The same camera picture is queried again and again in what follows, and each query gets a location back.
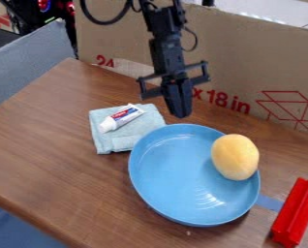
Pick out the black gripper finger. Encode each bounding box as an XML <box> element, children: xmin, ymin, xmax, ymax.
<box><xmin>161</xmin><ymin>77</ymin><xmax>194</xmax><ymax>118</ymax></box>

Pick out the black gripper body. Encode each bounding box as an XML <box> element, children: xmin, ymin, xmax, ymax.
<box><xmin>138</xmin><ymin>35</ymin><xmax>210</xmax><ymax>99</ymax></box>

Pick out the yellow ball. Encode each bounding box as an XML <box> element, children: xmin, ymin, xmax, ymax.
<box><xmin>211</xmin><ymin>134</ymin><xmax>261</xmax><ymax>181</ymax></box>

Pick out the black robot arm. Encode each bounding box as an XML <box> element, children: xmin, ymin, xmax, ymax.
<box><xmin>138</xmin><ymin>0</ymin><xmax>210</xmax><ymax>118</ymax></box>

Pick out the blue plate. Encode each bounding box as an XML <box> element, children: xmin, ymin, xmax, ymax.
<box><xmin>129</xmin><ymin>124</ymin><xmax>261</xmax><ymax>227</ymax></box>

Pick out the white toothpaste tube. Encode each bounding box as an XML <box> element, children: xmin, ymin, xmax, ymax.
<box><xmin>99</xmin><ymin>104</ymin><xmax>146</xmax><ymax>134</ymax></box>

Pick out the light blue folded cloth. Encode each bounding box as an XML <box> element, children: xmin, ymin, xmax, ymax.
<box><xmin>90</xmin><ymin>104</ymin><xmax>166</xmax><ymax>154</ymax></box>

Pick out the brown cardboard box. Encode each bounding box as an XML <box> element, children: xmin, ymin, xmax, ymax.
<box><xmin>75</xmin><ymin>0</ymin><xmax>308</xmax><ymax>133</ymax></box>

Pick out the black machine with lights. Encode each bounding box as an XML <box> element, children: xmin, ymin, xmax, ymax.
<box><xmin>0</xmin><ymin>0</ymin><xmax>78</xmax><ymax>57</ymax></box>

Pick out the blue tape strip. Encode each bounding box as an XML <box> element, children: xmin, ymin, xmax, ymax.
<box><xmin>257</xmin><ymin>195</ymin><xmax>285</xmax><ymax>212</ymax></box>

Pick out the red plastic block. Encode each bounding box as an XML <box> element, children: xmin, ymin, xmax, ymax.
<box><xmin>271</xmin><ymin>177</ymin><xmax>308</xmax><ymax>248</ymax></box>

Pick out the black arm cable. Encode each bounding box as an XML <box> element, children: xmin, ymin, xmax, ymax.
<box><xmin>78</xmin><ymin>0</ymin><xmax>135</xmax><ymax>26</ymax></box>

